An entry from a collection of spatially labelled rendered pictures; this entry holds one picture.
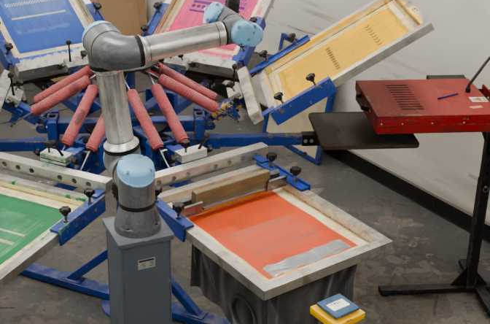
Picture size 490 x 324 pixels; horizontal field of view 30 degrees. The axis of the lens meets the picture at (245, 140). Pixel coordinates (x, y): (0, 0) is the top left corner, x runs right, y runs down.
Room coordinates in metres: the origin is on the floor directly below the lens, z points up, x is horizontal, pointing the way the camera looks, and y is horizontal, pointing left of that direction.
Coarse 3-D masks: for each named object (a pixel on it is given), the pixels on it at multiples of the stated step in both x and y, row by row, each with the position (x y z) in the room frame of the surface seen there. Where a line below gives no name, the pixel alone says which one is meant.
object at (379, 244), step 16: (224, 176) 3.37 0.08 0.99; (240, 176) 3.39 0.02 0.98; (176, 192) 3.21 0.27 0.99; (304, 192) 3.24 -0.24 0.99; (320, 208) 3.14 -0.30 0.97; (336, 208) 3.11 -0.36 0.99; (352, 224) 3.00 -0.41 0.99; (192, 240) 2.88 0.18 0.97; (208, 240) 2.85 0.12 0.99; (368, 240) 2.92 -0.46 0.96; (384, 240) 2.88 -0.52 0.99; (208, 256) 2.80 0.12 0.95; (224, 256) 2.74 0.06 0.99; (336, 256) 2.76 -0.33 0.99; (352, 256) 2.76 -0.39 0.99; (368, 256) 2.81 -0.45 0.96; (240, 272) 2.64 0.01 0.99; (304, 272) 2.65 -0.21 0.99; (320, 272) 2.67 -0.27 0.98; (256, 288) 2.57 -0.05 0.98; (272, 288) 2.55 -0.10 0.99; (288, 288) 2.59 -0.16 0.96
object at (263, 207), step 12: (240, 204) 3.19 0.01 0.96; (252, 204) 3.19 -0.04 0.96; (264, 204) 3.19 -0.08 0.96; (276, 204) 3.20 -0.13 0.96; (288, 204) 3.20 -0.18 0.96; (252, 216) 3.10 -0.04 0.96; (264, 216) 3.10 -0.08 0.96; (276, 216) 3.10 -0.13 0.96; (300, 216) 3.10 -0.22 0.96; (312, 216) 3.11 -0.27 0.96; (324, 228) 3.01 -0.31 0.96; (324, 240) 2.93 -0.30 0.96; (348, 240) 2.93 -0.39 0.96
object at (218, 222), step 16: (224, 208) 3.15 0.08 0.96; (208, 224) 3.03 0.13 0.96; (224, 224) 3.03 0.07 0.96; (240, 224) 3.03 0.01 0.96; (256, 224) 3.03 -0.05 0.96; (224, 240) 2.91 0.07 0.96; (240, 256) 2.80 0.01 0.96; (256, 256) 2.80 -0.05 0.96; (272, 256) 2.81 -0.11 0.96; (288, 256) 2.81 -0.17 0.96
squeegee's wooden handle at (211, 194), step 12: (228, 180) 3.19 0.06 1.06; (240, 180) 3.20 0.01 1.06; (252, 180) 3.23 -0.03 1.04; (264, 180) 3.27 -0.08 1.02; (192, 192) 3.09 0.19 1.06; (204, 192) 3.10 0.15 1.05; (216, 192) 3.13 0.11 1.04; (228, 192) 3.16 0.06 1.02; (240, 192) 3.20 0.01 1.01; (204, 204) 3.10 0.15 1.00
